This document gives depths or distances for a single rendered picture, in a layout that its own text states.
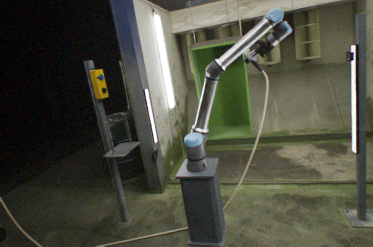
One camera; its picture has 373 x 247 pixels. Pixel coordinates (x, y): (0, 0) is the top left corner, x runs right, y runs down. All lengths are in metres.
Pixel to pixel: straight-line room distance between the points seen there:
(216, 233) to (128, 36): 2.03
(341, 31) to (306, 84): 0.93
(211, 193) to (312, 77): 2.87
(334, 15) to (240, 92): 2.02
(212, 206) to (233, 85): 1.65
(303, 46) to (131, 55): 2.50
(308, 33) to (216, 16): 1.36
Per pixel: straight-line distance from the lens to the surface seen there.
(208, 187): 1.85
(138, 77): 2.52
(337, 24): 4.35
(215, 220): 2.03
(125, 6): 2.60
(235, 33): 3.77
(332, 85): 4.19
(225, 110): 3.18
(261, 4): 3.75
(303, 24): 3.86
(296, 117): 3.90
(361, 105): 2.12
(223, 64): 1.70
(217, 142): 3.84
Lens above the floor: 1.50
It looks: 11 degrees down
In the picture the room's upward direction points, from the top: 9 degrees counter-clockwise
